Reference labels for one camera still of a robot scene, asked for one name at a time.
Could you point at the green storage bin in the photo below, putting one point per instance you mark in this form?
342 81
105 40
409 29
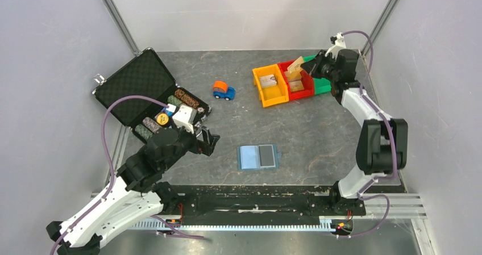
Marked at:
321 86

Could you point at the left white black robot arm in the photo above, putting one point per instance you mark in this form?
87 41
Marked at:
135 191

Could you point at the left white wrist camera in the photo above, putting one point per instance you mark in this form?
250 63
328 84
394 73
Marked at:
182 116

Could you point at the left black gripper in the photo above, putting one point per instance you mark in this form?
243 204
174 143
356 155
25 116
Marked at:
202 146

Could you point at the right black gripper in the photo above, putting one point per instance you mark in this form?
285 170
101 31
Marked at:
312 67

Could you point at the gold card in red bin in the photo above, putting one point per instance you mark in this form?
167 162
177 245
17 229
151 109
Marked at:
293 76

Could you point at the blue orange toy car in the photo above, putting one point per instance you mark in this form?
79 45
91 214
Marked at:
221 90

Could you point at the red storage bin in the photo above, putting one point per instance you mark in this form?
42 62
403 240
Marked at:
306 80

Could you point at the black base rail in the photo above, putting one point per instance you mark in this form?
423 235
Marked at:
256 205

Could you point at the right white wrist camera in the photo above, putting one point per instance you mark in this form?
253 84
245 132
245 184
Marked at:
338 45

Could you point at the white card stack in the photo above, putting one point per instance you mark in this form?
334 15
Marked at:
267 81

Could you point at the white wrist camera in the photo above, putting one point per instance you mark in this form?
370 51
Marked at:
182 116
338 45

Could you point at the black poker chip case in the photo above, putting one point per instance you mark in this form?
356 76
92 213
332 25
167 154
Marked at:
146 75

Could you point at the gold VIP card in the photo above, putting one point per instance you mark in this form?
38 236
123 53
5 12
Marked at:
296 86

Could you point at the blue card holder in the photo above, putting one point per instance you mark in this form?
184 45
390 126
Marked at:
248 157

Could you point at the yellow dealer chip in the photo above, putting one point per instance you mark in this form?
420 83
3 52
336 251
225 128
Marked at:
162 119

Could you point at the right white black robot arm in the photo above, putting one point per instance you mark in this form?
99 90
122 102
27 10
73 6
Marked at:
383 142

